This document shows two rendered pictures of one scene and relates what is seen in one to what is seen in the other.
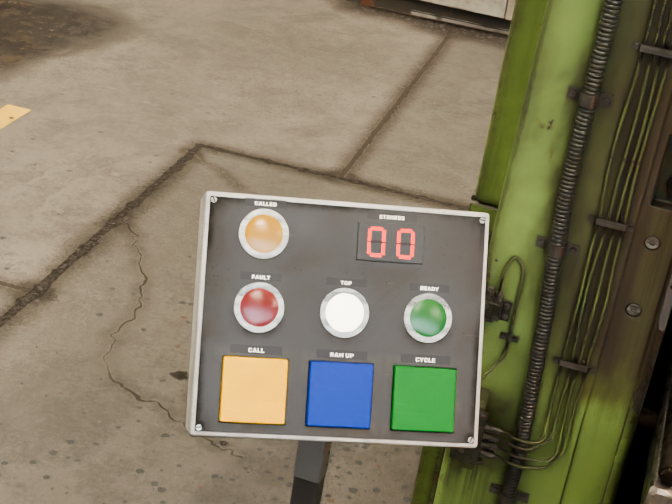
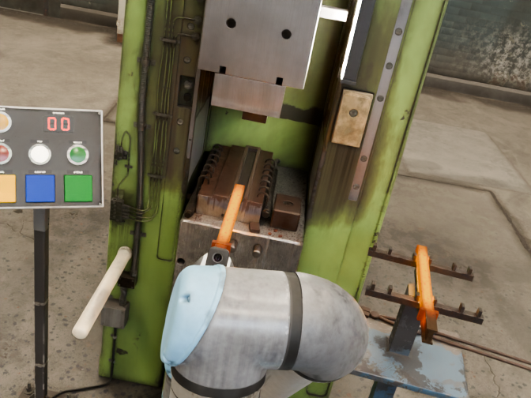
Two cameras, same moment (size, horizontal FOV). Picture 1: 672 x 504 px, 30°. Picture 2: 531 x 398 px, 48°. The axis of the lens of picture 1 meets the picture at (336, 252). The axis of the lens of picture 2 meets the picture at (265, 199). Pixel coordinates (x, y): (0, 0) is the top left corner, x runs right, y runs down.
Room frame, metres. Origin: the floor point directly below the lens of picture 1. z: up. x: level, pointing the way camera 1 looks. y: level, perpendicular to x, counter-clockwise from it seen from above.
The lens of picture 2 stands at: (-0.28, -0.29, 1.83)
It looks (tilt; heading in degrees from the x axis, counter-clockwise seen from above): 27 degrees down; 346
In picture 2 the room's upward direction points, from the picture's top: 11 degrees clockwise
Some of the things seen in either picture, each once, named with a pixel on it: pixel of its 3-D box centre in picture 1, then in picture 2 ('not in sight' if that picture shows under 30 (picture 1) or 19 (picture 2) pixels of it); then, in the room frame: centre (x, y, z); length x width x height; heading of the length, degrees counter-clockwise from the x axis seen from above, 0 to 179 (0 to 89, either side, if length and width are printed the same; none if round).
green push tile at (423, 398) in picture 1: (422, 399); (78, 188); (1.26, -0.13, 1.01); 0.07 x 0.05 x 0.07; 101
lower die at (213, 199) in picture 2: not in sight; (238, 178); (1.51, -0.62, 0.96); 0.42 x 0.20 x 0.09; 166
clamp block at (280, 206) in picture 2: not in sight; (286, 212); (1.32, -0.76, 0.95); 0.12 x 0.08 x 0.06; 166
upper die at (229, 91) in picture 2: not in sight; (255, 76); (1.51, -0.62, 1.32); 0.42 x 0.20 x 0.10; 166
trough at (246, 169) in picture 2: not in sight; (246, 170); (1.51, -0.64, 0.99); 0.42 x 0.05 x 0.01; 166
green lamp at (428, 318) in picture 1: (428, 318); (77, 154); (1.30, -0.12, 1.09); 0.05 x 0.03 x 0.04; 76
